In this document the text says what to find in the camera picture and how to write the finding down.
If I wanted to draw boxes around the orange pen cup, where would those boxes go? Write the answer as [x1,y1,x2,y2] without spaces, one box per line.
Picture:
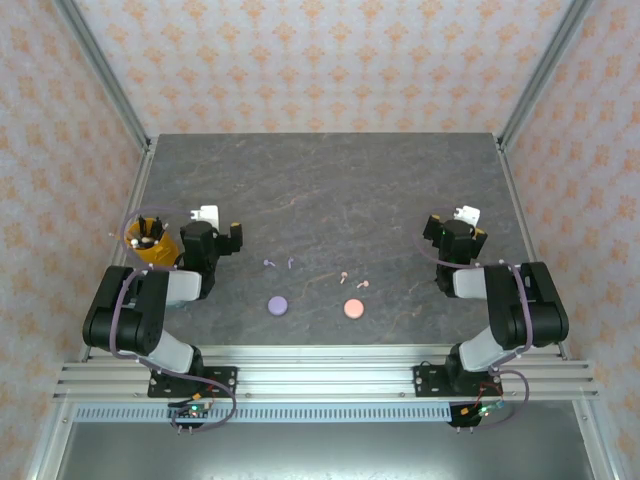
[123,218,181,267]

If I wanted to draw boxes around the grey metal panel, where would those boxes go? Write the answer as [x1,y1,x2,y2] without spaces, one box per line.
[49,422,601,480]

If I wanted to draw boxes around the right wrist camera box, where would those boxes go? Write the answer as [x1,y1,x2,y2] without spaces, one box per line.
[452,203,482,226]

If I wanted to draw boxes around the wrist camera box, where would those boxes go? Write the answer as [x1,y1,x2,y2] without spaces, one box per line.
[452,203,482,226]
[191,203,221,227]

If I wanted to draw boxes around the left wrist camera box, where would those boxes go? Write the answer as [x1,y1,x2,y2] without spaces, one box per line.
[191,203,221,227]

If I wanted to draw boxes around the aluminium table edge rail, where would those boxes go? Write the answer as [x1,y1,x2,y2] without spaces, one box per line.
[494,139,619,480]
[24,142,159,480]

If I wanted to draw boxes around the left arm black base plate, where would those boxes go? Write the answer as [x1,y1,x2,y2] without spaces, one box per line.
[147,366,239,399]

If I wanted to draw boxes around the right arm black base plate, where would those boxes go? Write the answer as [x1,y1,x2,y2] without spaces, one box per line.
[412,364,501,399]

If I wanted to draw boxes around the aluminium mounting rail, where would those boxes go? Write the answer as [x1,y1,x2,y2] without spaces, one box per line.
[52,343,601,402]

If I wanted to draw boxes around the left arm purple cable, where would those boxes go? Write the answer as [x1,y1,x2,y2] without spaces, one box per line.
[108,205,238,434]

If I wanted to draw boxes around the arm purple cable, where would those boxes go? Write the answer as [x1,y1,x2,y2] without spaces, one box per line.
[108,205,238,434]
[412,207,532,434]

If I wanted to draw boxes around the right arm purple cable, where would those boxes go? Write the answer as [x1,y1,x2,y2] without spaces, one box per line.
[412,207,532,434]

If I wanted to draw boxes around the aluminium frame post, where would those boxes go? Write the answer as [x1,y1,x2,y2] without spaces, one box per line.
[497,0,599,151]
[52,0,154,151]

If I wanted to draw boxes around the slotted grey cable duct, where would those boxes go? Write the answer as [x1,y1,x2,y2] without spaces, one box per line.
[73,405,455,424]

